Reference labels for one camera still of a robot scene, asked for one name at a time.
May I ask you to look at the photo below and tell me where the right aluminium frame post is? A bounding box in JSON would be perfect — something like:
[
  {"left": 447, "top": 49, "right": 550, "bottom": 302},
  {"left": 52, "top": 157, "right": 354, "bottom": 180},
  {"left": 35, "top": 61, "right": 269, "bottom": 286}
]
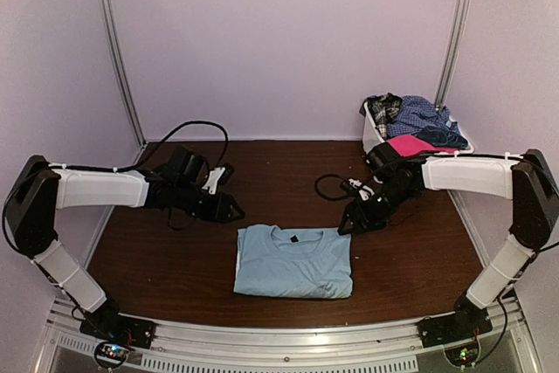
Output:
[{"left": 435, "top": 0, "right": 472, "bottom": 108}]

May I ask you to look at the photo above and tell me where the navy blue garment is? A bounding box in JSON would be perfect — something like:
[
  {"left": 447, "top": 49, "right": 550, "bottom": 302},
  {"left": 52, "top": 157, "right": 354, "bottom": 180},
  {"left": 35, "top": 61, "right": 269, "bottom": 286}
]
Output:
[{"left": 414, "top": 126, "right": 469, "bottom": 150}]

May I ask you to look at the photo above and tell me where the dark plaid shirt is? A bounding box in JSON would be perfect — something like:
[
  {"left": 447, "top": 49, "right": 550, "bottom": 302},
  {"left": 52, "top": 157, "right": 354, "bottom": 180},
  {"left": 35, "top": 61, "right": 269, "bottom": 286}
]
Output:
[{"left": 360, "top": 93, "right": 403, "bottom": 140}]

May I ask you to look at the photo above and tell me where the pink garment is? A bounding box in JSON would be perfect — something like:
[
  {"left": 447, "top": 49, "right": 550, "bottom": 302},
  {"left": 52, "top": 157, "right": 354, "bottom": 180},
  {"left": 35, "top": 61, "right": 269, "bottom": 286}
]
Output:
[{"left": 387, "top": 135, "right": 447, "bottom": 157}]

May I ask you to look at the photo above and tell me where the aluminium frame post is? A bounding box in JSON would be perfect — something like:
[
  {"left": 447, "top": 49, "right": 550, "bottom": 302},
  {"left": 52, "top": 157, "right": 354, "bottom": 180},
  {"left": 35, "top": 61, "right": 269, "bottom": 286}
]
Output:
[
  {"left": 435, "top": 0, "right": 472, "bottom": 108},
  {"left": 100, "top": 0, "right": 146, "bottom": 148}
]

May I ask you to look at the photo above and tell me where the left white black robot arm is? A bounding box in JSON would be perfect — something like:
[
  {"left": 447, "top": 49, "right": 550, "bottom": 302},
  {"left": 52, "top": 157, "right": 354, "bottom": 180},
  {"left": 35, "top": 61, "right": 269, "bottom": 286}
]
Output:
[{"left": 1, "top": 147, "right": 245, "bottom": 342}]

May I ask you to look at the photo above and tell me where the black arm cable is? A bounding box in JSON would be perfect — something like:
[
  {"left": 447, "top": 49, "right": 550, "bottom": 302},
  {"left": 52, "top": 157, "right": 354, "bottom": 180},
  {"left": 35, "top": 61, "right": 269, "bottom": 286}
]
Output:
[
  {"left": 314, "top": 174, "right": 350, "bottom": 202},
  {"left": 113, "top": 119, "right": 231, "bottom": 173}
]

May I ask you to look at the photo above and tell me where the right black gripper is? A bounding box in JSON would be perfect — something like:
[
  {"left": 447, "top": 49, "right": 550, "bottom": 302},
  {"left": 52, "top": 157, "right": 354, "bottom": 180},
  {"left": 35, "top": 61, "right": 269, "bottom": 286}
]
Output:
[{"left": 339, "top": 181, "right": 416, "bottom": 237}]

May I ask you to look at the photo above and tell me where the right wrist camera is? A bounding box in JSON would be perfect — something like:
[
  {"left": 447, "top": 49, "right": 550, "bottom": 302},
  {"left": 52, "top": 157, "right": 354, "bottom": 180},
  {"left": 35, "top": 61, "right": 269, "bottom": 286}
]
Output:
[{"left": 341, "top": 178, "right": 375, "bottom": 201}]

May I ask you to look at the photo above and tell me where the blue dotted shirt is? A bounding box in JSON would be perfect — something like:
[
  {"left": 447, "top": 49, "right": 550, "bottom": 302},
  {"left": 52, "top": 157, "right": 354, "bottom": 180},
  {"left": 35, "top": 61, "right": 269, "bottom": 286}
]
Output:
[{"left": 387, "top": 95, "right": 461, "bottom": 138}]

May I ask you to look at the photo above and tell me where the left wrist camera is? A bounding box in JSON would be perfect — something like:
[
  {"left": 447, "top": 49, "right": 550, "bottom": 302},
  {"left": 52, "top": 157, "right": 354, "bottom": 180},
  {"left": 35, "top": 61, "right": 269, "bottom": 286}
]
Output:
[{"left": 202, "top": 163, "right": 235, "bottom": 195}]

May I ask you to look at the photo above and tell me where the front aluminium frame rail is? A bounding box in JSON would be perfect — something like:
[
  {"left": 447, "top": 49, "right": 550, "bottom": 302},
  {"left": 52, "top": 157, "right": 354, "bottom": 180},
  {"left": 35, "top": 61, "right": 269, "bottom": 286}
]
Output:
[{"left": 31, "top": 297, "right": 542, "bottom": 372}]

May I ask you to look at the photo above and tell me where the white plastic laundry basket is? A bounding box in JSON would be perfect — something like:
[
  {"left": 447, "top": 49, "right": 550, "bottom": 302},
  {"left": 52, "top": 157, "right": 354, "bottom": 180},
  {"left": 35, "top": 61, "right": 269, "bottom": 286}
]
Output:
[{"left": 362, "top": 110, "right": 474, "bottom": 155}]

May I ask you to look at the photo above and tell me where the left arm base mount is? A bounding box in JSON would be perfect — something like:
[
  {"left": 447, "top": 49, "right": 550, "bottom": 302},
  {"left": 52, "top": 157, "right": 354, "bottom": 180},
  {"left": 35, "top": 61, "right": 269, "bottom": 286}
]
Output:
[{"left": 79, "top": 314, "right": 155, "bottom": 370}]

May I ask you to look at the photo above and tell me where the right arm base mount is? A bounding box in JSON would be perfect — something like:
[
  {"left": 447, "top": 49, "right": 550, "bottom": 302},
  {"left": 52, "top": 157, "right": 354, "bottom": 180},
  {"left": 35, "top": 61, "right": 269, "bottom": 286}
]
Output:
[{"left": 416, "top": 309, "right": 493, "bottom": 370}]

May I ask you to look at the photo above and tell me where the left aluminium frame post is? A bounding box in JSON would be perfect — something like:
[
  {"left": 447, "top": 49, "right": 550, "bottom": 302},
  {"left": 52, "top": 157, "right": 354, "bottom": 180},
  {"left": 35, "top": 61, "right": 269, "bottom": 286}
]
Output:
[{"left": 100, "top": 0, "right": 146, "bottom": 148}]

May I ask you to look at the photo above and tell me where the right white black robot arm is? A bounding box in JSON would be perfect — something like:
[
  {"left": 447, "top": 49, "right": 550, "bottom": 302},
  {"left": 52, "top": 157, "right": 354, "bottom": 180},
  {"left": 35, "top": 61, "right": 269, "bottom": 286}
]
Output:
[{"left": 338, "top": 142, "right": 558, "bottom": 340}]

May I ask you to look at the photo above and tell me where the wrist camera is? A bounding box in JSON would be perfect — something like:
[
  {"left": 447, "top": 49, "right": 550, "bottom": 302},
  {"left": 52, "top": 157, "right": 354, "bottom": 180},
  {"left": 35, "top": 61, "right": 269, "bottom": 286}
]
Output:
[
  {"left": 202, "top": 163, "right": 235, "bottom": 195},
  {"left": 341, "top": 178, "right": 375, "bottom": 201}
]

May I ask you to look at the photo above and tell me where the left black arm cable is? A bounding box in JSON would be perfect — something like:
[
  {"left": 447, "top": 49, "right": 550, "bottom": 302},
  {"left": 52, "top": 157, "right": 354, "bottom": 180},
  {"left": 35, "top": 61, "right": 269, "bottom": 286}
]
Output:
[{"left": 113, "top": 119, "right": 231, "bottom": 173}]

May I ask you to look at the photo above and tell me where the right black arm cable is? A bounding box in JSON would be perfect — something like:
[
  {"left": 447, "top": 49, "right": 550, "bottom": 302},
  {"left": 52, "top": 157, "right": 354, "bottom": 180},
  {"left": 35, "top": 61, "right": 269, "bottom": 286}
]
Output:
[{"left": 314, "top": 174, "right": 350, "bottom": 202}]

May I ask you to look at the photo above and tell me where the light blue printed t-shirt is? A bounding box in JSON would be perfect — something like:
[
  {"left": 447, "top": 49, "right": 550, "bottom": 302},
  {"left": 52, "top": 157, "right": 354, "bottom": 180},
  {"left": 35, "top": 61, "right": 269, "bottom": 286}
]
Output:
[{"left": 233, "top": 224, "right": 353, "bottom": 300}]

